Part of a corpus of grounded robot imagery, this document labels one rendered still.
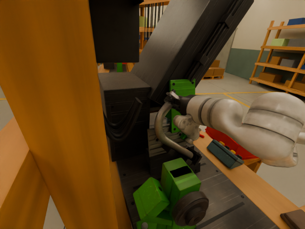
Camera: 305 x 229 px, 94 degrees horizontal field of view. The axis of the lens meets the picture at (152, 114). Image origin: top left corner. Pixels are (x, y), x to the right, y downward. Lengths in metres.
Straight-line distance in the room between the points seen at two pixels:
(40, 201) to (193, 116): 0.31
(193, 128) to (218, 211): 0.33
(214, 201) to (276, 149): 0.41
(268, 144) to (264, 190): 0.52
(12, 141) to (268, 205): 0.73
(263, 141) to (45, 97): 0.28
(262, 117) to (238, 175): 0.52
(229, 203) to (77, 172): 0.53
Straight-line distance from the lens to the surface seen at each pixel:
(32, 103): 0.20
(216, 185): 0.68
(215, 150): 0.80
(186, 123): 0.36
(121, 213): 0.59
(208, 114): 0.32
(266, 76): 6.90
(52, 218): 1.74
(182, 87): 0.57
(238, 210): 0.65
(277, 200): 0.76
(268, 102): 0.27
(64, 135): 0.21
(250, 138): 0.26
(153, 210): 0.31
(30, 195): 0.23
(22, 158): 0.22
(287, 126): 0.27
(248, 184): 0.75
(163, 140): 0.53
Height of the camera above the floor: 1.40
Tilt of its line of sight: 27 degrees down
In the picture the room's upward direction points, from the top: 3 degrees clockwise
